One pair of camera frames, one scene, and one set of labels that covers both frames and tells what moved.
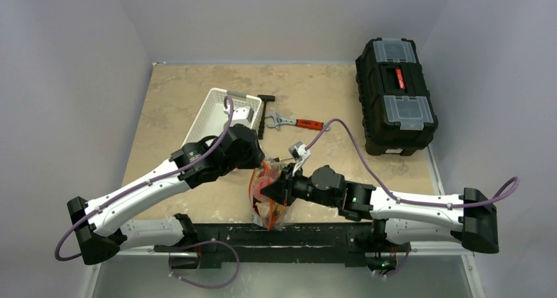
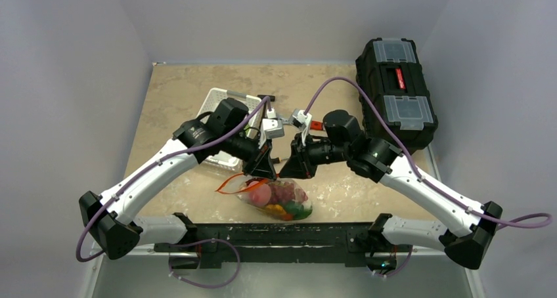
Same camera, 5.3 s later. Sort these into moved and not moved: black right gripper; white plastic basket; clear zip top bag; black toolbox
Moved: black right gripper; clear zip top bag
Not moved: white plastic basket; black toolbox
